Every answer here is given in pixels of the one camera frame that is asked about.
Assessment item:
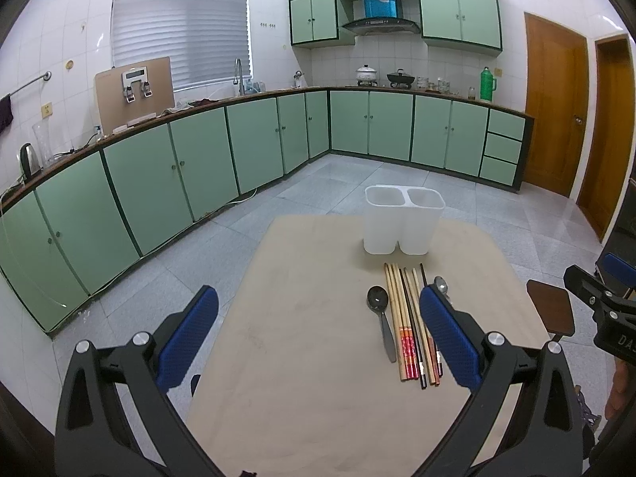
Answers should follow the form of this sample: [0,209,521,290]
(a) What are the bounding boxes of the steel electric kettle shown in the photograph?
[17,143,42,183]

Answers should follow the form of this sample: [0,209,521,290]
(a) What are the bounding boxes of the long plain wooden chopstick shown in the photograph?
[404,268,439,386]

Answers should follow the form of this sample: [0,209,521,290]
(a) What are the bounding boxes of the red patterned chopstick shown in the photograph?
[395,266,419,379]
[388,264,414,380]

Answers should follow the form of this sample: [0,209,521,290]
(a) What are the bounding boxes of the black plastic spoon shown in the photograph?
[366,285,397,363]

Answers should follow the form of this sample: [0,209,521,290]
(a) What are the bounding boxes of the black wok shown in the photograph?
[387,69,415,89]

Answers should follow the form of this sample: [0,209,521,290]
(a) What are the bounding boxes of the red striped wooden chopstick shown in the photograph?
[411,267,442,387]

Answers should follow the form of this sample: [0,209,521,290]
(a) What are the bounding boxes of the brown wooden stool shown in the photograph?
[526,280,576,341]

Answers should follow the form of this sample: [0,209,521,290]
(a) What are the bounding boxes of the kitchen faucet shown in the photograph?
[233,58,245,96]

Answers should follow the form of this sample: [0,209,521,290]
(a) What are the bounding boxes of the white twin utensil holder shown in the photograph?
[363,184,446,256]

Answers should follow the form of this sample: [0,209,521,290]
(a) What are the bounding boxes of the green thermos jug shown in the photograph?
[480,67,498,102]

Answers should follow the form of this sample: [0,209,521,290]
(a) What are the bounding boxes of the brown board with holder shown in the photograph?
[94,57,175,136]

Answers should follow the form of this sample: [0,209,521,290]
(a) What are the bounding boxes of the window blinds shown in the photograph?
[110,0,251,89]

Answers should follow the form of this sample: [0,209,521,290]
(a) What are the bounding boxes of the wall towel rail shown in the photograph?
[10,70,52,97]

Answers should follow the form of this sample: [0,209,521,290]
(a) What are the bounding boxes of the wooden door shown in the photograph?
[524,13,589,196]
[577,35,635,239]

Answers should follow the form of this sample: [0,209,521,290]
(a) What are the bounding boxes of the clear glass jar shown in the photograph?
[32,118,58,168]

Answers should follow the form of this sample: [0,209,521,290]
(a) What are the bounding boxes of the white cooking pot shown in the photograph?
[356,65,378,87]

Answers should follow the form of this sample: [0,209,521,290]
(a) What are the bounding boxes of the silver metal spoon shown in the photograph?
[434,276,448,295]

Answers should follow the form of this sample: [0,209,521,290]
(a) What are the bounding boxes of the green lower cabinets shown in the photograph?
[1,88,533,333]

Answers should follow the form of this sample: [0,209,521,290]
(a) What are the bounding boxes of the dark hanging towel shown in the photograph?
[0,94,14,132]

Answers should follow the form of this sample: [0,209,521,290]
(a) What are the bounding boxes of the range hood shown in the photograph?
[342,0,421,36]

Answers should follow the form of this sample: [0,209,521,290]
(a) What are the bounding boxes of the person's right hand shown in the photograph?
[604,359,630,420]

